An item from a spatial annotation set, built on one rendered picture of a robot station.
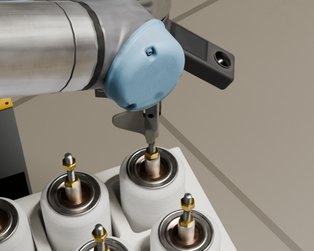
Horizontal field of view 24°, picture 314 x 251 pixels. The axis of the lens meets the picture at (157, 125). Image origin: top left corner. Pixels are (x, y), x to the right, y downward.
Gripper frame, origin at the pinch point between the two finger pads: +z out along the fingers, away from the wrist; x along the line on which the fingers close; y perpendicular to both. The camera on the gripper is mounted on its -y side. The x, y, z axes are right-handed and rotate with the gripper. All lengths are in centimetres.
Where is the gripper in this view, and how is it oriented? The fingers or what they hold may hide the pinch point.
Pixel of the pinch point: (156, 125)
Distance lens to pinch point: 96.7
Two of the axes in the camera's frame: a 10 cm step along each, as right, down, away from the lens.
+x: -0.8, 7.6, -6.5
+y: -10.0, -0.7, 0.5
